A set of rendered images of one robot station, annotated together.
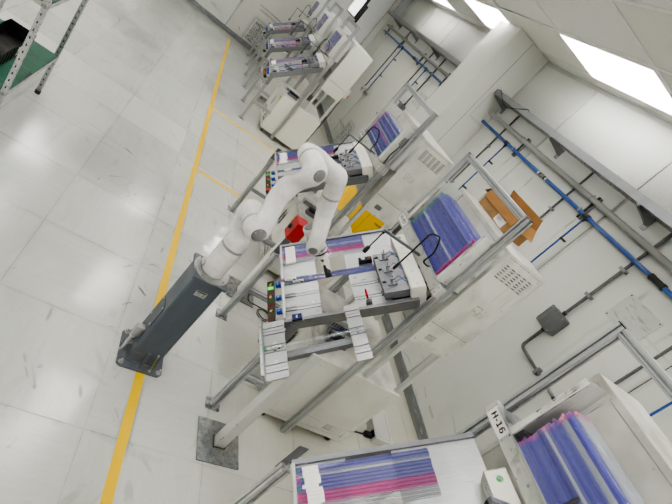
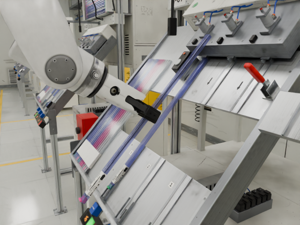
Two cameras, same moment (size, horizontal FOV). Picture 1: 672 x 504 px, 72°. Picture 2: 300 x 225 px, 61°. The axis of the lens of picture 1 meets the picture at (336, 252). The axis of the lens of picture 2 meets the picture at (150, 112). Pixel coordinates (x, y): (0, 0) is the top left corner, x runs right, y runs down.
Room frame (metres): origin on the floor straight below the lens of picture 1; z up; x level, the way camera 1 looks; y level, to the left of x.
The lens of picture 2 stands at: (1.69, -0.06, 1.13)
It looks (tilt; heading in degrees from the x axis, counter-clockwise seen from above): 14 degrees down; 1
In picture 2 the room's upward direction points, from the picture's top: straight up
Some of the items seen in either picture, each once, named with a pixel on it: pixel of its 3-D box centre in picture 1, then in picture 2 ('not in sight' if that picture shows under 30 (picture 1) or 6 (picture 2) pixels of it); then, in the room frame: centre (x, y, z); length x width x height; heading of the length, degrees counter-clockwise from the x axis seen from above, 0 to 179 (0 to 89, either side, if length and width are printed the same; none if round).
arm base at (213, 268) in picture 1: (221, 259); not in sight; (1.95, 0.37, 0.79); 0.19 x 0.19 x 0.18
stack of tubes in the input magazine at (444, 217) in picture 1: (446, 235); not in sight; (2.56, -0.37, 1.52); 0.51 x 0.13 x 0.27; 30
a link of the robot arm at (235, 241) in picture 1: (245, 225); not in sight; (1.97, 0.39, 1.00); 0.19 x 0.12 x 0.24; 44
